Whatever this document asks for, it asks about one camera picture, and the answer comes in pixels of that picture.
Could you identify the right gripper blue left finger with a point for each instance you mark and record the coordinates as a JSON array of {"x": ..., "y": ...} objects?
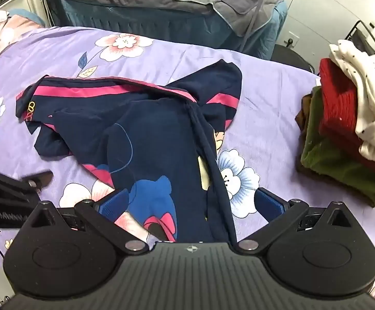
[{"x": 113, "y": 205}]

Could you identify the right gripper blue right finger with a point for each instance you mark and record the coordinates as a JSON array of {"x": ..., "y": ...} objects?
[{"x": 269, "y": 205}]

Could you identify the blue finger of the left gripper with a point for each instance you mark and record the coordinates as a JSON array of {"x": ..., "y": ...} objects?
[{"x": 39, "y": 180}]

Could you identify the navy pink cartoon shirt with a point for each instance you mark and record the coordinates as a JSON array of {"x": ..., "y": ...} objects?
[{"x": 159, "y": 142}]

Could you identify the green folded garment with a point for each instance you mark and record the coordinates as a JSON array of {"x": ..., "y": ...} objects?
[{"x": 320, "y": 156}]

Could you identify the brown folded garment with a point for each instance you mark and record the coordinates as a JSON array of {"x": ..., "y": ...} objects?
[{"x": 301, "y": 120}]

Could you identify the red knit garment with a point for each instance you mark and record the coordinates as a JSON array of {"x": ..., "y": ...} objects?
[{"x": 339, "y": 98}]

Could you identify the black chair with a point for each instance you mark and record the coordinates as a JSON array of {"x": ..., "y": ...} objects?
[{"x": 287, "y": 56}]

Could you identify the white polka dot garment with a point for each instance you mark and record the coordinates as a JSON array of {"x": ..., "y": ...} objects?
[{"x": 360, "y": 68}]

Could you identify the teal bed skirt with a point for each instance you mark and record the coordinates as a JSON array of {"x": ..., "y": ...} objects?
[{"x": 170, "y": 25}]

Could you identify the wall power socket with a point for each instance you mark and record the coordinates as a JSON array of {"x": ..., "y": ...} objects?
[{"x": 291, "y": 40}]

